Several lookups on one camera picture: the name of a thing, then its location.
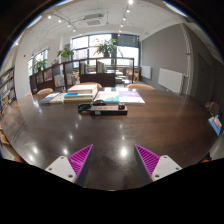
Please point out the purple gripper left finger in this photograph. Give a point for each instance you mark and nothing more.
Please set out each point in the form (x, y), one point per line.
(72, 168)

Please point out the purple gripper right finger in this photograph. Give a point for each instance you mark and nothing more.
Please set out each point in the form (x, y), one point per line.
(154, 166)

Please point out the black power strip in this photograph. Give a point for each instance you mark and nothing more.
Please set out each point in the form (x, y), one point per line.
(107, 110)

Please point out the blue cover book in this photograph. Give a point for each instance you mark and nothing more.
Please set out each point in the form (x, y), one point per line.
(53, 98)

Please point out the purple cover magazine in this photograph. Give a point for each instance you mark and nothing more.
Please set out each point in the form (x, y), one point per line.
(130, 97)

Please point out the stack of books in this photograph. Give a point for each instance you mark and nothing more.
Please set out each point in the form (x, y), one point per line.
(85, 92)

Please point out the blue red box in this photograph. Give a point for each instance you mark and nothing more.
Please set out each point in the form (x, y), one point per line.
(216, 124)

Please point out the teal cover magazine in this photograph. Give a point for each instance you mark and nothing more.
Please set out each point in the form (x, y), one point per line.
(108, 96)

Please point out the orange chair left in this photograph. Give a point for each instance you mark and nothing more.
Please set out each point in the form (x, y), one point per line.
(45, 91)

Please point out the orange chair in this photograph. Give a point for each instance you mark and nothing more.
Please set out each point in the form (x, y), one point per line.
(45, 91)
(140, 86)

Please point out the orange chair back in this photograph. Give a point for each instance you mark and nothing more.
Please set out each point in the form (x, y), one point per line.
(140, 86)

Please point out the dark wooden bookshelf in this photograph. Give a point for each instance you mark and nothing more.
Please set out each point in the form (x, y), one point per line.
(107, 71)

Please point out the left potted plant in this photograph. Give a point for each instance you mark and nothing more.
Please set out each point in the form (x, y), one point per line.
(65, 54)

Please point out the potted plant on shelf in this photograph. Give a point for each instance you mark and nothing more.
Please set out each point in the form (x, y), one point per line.
(106, 47)

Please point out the ceiling air conditioner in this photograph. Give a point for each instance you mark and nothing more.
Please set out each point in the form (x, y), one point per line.
(93, 20)

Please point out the left wall bookshelf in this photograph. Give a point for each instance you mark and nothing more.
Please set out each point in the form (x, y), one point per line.
(7, 88)

